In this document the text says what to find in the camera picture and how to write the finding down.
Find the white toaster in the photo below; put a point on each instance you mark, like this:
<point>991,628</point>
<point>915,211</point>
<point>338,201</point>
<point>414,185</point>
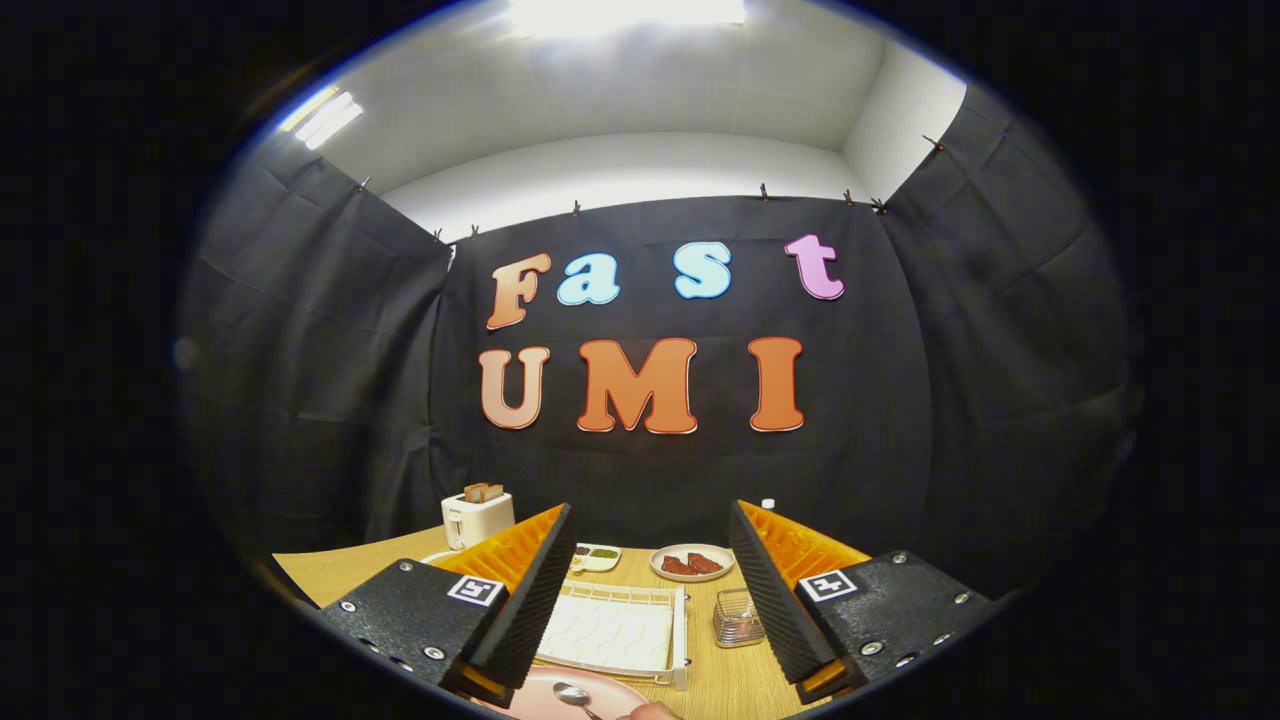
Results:
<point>478,522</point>

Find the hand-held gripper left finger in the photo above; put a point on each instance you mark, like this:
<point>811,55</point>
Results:
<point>530,610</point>

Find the white divided dish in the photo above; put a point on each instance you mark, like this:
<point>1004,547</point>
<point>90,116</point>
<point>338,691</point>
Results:
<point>600,566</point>

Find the black backdrop cloth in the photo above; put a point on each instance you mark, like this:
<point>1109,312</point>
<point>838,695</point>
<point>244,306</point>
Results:
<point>650,480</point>

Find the ceiling light panel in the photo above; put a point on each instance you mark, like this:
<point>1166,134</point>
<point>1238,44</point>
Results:
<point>322,118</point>
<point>625,15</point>

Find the pink plate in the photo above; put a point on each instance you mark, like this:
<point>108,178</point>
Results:
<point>540,690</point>

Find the red meat piece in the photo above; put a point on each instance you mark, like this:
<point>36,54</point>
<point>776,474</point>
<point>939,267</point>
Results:
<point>706,562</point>
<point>678,566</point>

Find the white plate with meat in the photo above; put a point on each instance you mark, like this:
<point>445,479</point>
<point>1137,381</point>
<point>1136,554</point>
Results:
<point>657,563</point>

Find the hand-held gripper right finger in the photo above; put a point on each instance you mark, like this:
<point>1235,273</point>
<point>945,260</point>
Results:
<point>775,610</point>

